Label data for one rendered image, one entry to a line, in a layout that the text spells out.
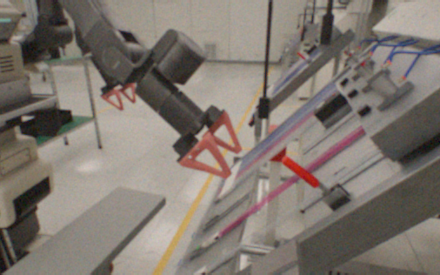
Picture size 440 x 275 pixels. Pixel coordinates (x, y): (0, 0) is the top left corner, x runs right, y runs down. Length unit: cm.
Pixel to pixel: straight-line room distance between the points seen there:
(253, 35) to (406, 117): 889
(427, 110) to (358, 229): 17
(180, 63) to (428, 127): 34
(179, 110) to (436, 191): 35
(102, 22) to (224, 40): 893
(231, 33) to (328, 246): 904
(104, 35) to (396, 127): 43
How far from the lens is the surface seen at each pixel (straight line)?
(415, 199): 42
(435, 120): 43
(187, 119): 47
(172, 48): 47
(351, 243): 45
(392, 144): 43
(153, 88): 48
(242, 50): 934
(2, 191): 115
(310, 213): 50
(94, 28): 53
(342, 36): 181
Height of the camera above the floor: 129
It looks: 23 degrees down
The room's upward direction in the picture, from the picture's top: straight up
